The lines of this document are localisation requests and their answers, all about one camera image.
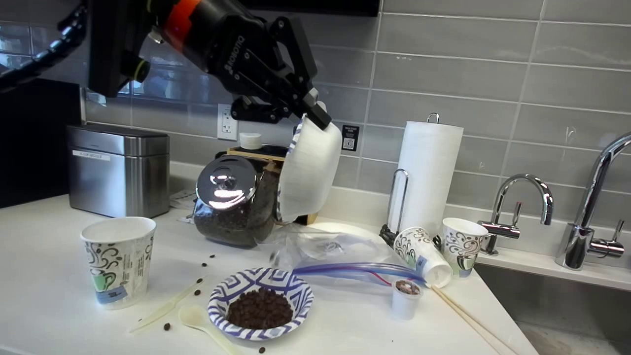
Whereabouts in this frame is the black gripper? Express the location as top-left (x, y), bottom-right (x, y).
top-left (164, 0), bottom-right (332, 131)

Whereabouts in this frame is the blue patterned paper plate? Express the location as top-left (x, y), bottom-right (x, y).
top-left (207, 267), bottom-right (315, 341)
top-left (276, 114), bottom-right (343, 224)

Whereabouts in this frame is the wooden box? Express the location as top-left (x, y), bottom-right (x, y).
top-left (226, 145), bottom-right (319, 226)

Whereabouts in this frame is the black code sign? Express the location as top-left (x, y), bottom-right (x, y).
top-left (341, 124), bottom-right (360, 152)

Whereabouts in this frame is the chrome jar lid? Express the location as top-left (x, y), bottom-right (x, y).
top-left (196, 155), bottom-right (258, 211)

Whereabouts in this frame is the glass jar of coffee beans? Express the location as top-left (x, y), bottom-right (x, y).
top-left (193, 154), bottom-right (282, 248)

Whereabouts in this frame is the metal paper towel holder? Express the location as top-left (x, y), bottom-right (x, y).
top-left (379, 112), bottom-right (443, 249)

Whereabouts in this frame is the paper towel roll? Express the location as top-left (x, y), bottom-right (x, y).
top-left (388, 121), bottom-right (464, 238)

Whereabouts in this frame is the clear plastic zip bag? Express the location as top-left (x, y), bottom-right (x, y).
top-left (270, 229), bottom-right (427, 289)

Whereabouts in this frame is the stainless steel canister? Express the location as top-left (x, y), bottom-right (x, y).
top-left (66, 123), bottom-right (171, 219)

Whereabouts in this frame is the patterned paper cup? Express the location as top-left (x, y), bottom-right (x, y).
top-left (393, 226), bottom-right (453, 289)
top-left (80, 216), bottom-right (157, 311)
top-left (442, 217), bottom-right (489, 278)

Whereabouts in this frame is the heap of coffee beans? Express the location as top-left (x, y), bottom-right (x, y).
top-left (227, 287), bottom-right (294, 330)

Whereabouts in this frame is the cream plastic spoon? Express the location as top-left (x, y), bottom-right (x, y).
top-left (178, 305), bottom-right (243, 355)

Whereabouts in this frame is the white coffee pod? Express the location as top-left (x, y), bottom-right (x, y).
top-left (391, 279), bottom-right (423, 320)

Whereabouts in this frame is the cream plastic knife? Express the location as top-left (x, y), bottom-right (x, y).
top-left (127, 278), bottom-right (204, 334)

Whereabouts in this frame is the black appliance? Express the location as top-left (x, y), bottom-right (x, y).
top-left (0, 78), bottom-right (83, 209)

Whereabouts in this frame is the small chrome tap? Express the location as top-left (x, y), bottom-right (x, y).
top-left (477, 173), bottom-right (555, 256)

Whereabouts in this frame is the wooden chopstick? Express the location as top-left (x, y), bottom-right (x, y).
top-left (431, 287), bottom-right (508, 355)
top-left (434, 286), bottom-right (519, 355)

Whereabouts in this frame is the large chrome tap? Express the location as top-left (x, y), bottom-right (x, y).
top-left (555, 131), bottom-right (631, 271)

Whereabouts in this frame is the steel sink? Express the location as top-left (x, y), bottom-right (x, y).
top-left (475, 265), bottom-right (631, 355)

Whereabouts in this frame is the white wall socket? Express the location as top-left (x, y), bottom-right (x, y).
top-left (217, 104), bottom-right (239, 142)

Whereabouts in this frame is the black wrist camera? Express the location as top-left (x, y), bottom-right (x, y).
top-left (88, 0), bottom-right (150, 98)

